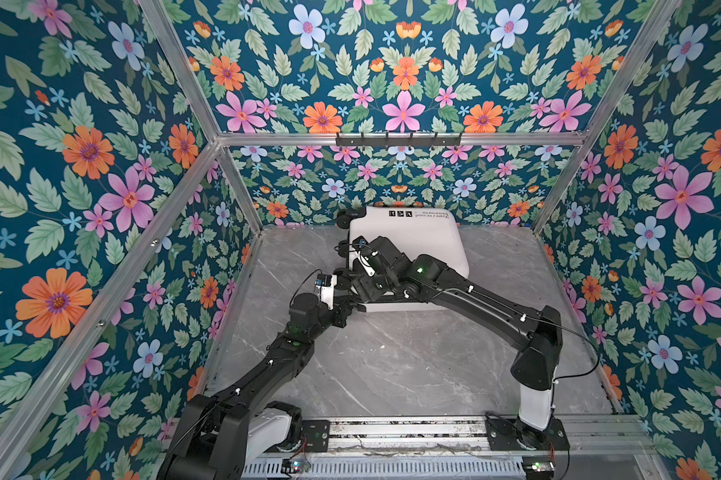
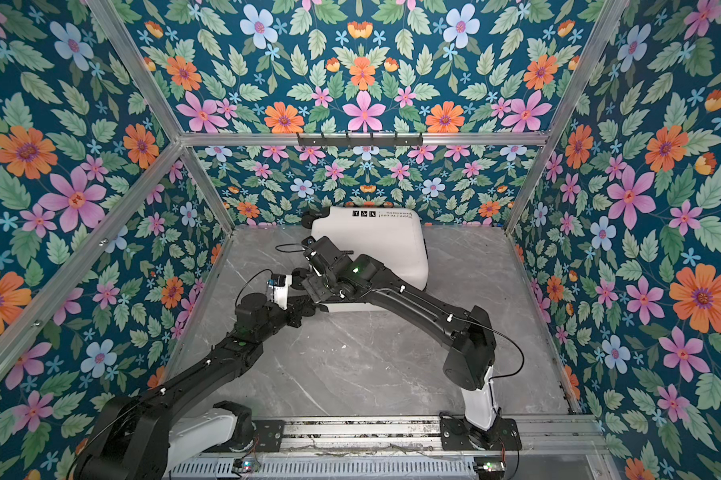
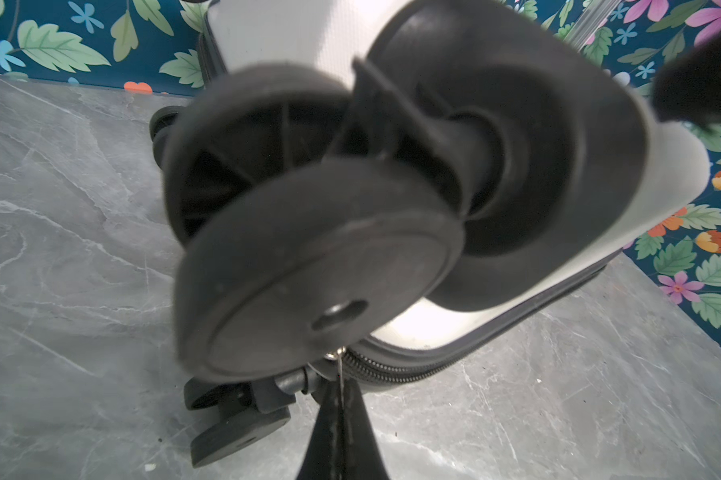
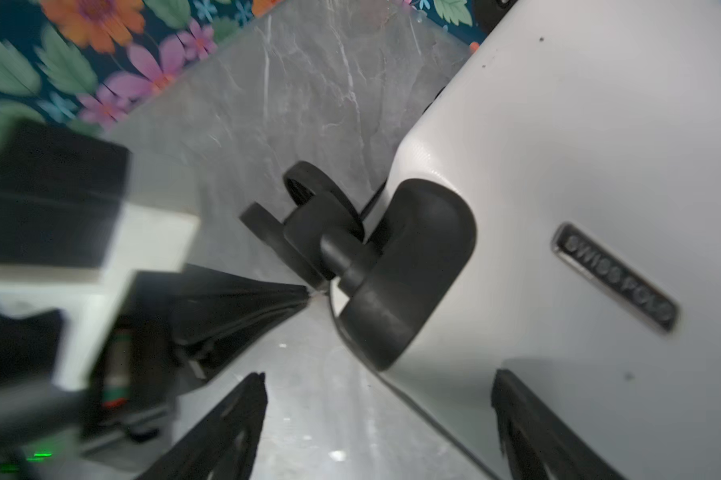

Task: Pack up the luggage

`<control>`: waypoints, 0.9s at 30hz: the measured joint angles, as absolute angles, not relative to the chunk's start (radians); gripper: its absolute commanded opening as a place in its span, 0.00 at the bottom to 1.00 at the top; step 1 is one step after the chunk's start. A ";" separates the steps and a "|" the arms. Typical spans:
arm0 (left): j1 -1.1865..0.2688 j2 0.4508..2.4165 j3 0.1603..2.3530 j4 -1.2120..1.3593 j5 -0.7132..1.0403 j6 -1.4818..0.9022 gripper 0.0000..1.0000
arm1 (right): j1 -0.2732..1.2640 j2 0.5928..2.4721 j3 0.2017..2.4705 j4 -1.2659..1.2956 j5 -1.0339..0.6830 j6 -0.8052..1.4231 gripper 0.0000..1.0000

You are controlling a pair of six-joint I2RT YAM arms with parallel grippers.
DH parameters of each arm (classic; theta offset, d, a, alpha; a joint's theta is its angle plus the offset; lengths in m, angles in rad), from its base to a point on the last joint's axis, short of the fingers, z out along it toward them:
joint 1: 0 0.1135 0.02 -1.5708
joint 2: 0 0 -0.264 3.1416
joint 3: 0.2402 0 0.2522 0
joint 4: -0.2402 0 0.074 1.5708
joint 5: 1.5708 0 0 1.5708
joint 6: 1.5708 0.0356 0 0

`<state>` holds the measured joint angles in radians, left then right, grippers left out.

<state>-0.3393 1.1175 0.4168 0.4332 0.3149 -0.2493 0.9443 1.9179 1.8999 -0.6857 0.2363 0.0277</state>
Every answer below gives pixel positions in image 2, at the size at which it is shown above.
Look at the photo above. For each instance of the black wall hook rack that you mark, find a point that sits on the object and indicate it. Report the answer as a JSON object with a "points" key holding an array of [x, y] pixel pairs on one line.
{"points": [[341, 140]]}

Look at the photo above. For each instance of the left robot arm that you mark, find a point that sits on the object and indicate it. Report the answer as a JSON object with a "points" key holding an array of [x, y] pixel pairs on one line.
{"points": [[145, 436]]}

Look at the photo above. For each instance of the small circuit board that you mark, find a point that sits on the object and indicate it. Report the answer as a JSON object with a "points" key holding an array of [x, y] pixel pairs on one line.
{"points": [[489, 469], [245, 466]]}

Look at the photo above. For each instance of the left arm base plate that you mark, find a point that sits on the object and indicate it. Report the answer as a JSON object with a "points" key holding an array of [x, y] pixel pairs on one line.
{"points": [[267, 435]]}

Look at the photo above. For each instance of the white hard-shell suitcase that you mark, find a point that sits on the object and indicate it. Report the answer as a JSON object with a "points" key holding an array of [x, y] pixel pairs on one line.
{"points": [[392, 236]]}

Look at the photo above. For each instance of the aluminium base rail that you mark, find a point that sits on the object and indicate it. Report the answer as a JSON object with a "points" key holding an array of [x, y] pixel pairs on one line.
{"points": [[540, 434]]}

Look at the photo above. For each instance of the white slotted cable duct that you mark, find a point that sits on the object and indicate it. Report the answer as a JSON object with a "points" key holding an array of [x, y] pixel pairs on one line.
{"points": [[330, 468]]}

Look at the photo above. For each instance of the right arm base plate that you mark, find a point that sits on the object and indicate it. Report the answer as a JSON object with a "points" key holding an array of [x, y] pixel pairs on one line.
{"points": [[457, 434]]}

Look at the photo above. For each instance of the right small circuit board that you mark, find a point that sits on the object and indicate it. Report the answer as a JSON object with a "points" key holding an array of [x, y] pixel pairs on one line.
{"points": [[489, 469]]}

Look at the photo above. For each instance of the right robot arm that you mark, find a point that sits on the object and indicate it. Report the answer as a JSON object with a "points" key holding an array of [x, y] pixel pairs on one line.
{"points": [[467, 336]]}

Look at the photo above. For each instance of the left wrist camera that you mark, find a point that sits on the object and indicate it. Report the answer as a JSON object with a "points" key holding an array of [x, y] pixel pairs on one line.
{"points": [[279, 289]]}

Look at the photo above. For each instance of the left small circuit board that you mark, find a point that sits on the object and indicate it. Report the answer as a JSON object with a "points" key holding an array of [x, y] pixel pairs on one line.
{"points": [[245, 466]]}

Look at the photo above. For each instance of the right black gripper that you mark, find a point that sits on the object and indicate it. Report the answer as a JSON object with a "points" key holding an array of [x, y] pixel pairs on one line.
{"points": [[314, 287]]}

